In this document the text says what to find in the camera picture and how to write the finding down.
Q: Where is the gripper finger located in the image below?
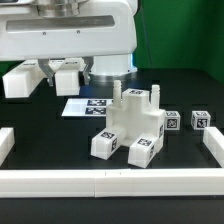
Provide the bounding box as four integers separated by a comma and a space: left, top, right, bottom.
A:
83, 57, 94, 85
38, 59, 54, 87

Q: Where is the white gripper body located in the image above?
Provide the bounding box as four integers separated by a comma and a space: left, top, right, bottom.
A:
0, 0, 138, 61

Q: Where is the white chair seat part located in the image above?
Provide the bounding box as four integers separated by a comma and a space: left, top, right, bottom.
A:
106, 80, 165, 152

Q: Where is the white chair back frame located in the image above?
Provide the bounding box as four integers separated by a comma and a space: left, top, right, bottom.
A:
3, 58, 85, 98

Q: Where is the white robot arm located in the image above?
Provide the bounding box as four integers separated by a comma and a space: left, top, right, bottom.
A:
0, 0, 139, 80

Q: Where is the white tagged cube left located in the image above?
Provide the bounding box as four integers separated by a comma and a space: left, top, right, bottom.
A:
165, 111, 181, 130

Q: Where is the white tagged cube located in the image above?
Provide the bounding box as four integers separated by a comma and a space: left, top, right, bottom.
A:
191, 111, 211, 130
165, 111, 181, 130

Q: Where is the white tagged cube right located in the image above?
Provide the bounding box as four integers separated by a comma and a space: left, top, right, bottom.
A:
191, 111, 211, 130

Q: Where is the white marker base plate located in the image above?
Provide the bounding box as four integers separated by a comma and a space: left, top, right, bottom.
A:
62, 98, 112, 117

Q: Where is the white left fence wall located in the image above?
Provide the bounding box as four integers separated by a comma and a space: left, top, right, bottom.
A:
0, 127, 15, 166

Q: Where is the white fence wall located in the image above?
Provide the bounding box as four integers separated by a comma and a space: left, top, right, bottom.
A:
0, 168, 224, 198
0, 127, 15, 166
203, 127, 224, 168

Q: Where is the white front fence wall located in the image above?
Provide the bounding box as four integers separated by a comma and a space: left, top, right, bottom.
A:
0, 168, 224, 198

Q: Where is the white right fence wall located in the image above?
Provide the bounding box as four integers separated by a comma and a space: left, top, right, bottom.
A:
203, 127, 224, 168

